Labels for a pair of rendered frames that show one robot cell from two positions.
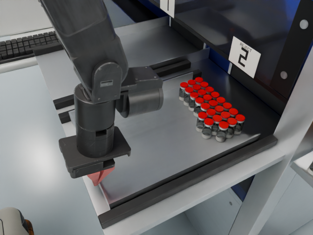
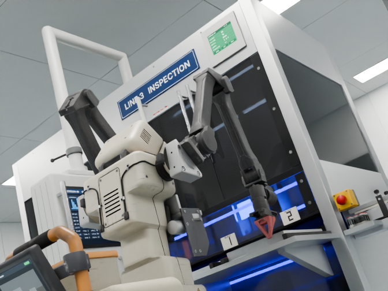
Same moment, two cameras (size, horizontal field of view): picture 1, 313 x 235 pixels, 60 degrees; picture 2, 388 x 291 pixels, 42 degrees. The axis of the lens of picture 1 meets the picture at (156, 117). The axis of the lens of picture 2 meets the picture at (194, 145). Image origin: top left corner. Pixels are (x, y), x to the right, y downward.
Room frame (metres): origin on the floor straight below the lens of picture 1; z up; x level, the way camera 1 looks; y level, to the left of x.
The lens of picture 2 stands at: (-1.27, 1.16, 0.66)
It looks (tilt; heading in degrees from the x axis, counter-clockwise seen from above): 20 degrees up; 331
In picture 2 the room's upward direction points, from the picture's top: 17 degrees counter-clockwise
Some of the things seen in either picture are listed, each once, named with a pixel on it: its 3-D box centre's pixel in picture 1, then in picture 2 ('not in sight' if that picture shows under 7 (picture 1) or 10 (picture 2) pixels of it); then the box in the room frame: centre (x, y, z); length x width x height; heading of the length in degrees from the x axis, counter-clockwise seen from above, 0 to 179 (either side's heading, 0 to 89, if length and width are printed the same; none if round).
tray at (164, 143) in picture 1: (160, 127); (276, 245); (0.42, -0.01, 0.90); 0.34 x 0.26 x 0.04; 118
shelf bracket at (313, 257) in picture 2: not in sight; (307, 263); (0.37, -0.08, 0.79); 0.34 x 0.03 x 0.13; 118
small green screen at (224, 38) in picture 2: not in sight; (223, 39); (0.53, -0.18, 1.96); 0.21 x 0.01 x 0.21; 28
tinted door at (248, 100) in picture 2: not in sight; (242, 126); (0.60, -0.16, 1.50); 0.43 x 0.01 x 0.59; 28
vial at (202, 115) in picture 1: (201, 122); not in sight; (0.43, -0.10, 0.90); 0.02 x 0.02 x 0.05
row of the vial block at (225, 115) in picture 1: (208, 107); not in sight; (0.48, -0.13, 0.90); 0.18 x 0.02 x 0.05; 28
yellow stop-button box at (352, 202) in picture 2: not in sight; (346, 200); (0.31, -0.33, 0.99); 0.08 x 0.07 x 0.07; 118
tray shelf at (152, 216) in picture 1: (145, 89); (250, 264); (0.59, 0.03, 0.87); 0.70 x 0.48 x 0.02; 28
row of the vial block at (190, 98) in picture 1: (201, 110); not in sight; (0.47, -0.11, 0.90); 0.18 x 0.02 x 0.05; 28
